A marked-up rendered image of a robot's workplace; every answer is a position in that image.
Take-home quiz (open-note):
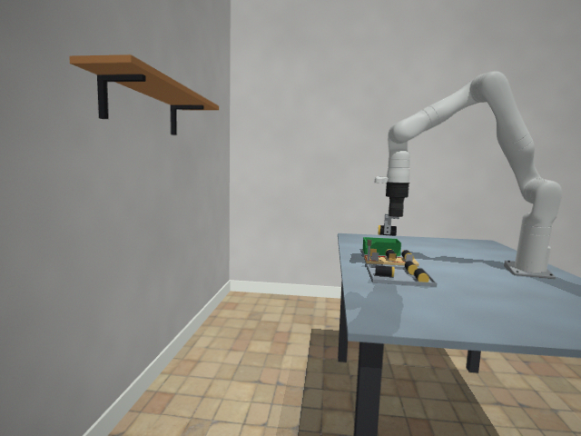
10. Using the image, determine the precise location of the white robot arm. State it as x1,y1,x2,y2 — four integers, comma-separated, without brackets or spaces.
388,71,562,273

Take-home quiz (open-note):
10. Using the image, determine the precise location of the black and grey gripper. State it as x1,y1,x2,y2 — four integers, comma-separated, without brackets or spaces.
374,168,409,234

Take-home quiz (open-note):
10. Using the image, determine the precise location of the green open box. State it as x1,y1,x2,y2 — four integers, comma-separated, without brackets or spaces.
362,237,401,257

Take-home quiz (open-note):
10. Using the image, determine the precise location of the tan battery holder board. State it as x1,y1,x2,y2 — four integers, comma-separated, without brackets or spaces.
364,240,419,266

